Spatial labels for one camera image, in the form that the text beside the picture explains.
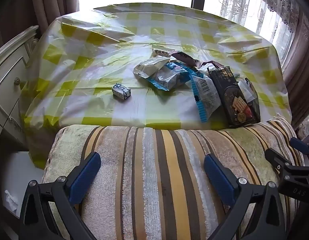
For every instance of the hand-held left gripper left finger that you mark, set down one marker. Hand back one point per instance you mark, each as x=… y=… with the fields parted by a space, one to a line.
x=87 y=175

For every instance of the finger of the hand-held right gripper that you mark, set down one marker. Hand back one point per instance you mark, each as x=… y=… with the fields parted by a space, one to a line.
x=299 y=143
x=277 y=158

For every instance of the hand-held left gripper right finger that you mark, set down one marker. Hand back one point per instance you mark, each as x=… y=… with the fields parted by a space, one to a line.
x=219 y=177

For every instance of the striped chair cushion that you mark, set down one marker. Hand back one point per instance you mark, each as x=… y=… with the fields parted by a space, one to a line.
x=154 y=180

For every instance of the black cracker box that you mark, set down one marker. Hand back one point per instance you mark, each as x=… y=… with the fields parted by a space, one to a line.
x=232 y=100

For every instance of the patterned mauve curtain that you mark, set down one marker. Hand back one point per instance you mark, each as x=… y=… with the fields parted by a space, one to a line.
x=300 y=67

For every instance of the blue edged barcode packet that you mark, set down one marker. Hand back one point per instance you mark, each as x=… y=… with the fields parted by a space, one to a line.
x=205 y=97

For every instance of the small blue white wrapped packet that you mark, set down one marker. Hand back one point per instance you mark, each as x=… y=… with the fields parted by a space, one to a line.
x=121 y=90

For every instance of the blue snack packet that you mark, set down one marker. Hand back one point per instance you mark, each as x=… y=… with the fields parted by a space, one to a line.
x=169 y=77

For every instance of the torn pink wrapper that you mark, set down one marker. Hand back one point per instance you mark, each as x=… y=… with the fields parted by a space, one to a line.
x=210 y=65

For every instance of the yellow white checkered tablecloth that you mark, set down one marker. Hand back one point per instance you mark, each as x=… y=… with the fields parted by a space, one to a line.
x=94 y=55

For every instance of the pink snack packet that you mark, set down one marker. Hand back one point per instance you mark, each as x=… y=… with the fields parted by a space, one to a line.
x=185 y=58

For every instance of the cream dresser with drawers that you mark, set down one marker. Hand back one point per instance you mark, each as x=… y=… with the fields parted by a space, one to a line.
x=7 y=80

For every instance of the beige nut packet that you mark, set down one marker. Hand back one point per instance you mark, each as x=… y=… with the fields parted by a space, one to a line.
x=160 y=52

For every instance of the white lace curtain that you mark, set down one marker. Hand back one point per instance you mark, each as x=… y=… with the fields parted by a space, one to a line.
x=254 y=2

